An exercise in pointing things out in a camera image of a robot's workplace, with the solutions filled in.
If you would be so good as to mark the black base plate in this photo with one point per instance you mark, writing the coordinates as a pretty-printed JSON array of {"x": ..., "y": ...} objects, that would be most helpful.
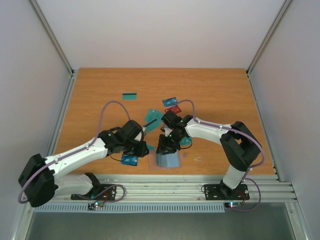
[
  {"x": 219, "y": 192},
  {"x": 104, "y": 192}
]

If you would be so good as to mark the circuit board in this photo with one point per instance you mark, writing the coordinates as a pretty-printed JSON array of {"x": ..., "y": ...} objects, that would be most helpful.
[
  {"x": 233, "y": 204},
  {"x": 94, "y": 206}
]

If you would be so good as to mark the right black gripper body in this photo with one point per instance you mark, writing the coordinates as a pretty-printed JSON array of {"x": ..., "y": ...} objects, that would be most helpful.
[{"x": 165, "y": 149}]

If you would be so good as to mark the left aluminium frame post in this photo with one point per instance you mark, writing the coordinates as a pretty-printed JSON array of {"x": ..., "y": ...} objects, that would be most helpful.
[{"x": 44, "y": 22}]

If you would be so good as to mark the blue card top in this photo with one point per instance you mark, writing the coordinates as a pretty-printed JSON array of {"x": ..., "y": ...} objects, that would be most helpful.
[{"x": 170, "y": 102}]

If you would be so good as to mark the aluminium front rail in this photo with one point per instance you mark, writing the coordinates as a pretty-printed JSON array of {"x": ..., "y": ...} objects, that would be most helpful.
[{"x": 174, "y": 188}]

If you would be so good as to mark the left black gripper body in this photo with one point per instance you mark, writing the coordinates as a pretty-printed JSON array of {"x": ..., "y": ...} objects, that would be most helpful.
[{"x": 132, "y": 150}]

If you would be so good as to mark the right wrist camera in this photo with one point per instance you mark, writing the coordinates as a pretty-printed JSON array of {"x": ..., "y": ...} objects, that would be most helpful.
[{"x": 166, "y": 131}]

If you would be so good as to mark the grey slotted cable duct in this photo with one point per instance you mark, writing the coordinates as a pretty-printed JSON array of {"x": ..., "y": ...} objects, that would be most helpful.
[{"x": 132, "y": 208}]

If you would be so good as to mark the teal card with magnetic stripe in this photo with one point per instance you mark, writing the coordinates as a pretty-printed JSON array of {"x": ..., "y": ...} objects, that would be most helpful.
[{"x": 129, "y": 96}]

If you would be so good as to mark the right aluminium frame post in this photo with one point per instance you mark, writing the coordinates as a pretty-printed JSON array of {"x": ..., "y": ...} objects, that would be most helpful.
[{"x": 269, "y": 34}]

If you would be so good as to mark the red card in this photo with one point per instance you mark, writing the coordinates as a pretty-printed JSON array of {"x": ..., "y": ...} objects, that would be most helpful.
[{"x": 176, "y": 109}]

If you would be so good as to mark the left circuit board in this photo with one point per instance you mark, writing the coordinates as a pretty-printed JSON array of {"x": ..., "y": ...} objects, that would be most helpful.
[{"x": 94, "y": 206}]

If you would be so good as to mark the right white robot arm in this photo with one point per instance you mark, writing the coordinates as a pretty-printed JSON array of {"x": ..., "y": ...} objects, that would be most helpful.
[{"x": 239, "y": 145}]

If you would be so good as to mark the teal VIP card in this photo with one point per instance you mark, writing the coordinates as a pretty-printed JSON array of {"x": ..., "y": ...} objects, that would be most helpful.
[{"x": 149, "y": 147}]

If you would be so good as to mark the right circuit board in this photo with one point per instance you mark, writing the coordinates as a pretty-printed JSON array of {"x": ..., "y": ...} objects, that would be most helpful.
[{"x": 233, "y": 204}]

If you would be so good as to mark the aluminium frame post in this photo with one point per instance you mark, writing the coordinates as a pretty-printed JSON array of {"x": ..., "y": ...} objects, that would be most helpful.
[
  {"x": 44, "y": 22},
  {"x": 269, "y": 34}
]

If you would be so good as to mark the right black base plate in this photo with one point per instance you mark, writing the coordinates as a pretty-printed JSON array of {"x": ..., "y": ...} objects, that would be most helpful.
[{"x": 219, "y": 192}]

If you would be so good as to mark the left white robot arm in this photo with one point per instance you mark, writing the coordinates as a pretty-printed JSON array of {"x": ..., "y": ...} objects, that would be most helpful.
[{"x": 40, "y": 176}]

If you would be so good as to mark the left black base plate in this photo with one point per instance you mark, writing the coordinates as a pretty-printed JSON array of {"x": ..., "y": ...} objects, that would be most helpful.
[{"x": 104, "y": 192}]

